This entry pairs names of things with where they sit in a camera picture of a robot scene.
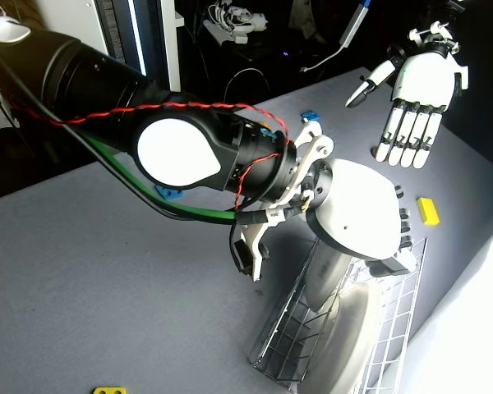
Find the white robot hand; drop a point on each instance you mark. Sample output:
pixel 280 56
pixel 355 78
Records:
pixel 427 78
pixel 361 209

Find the white ceramic plate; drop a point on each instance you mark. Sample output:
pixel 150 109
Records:
pixel 324 279
pixel 349 340

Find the spare white robot hand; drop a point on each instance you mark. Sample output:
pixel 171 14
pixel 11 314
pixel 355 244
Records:
pixel 238 18

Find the yellow rectangular block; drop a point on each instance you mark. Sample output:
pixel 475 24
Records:
pixel 428 211

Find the small blue block with holes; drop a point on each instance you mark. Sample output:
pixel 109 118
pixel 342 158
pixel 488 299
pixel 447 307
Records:
pixel 310 115

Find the blue pentagon block with holes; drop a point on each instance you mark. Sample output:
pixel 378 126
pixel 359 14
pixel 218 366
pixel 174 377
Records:
pixel 168 193

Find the yellow block with holes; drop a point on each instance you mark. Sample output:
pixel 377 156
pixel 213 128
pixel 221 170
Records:
pixel 109 390

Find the white cabinet with light strip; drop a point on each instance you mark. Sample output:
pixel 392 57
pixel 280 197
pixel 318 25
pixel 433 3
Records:
pixel 82 24

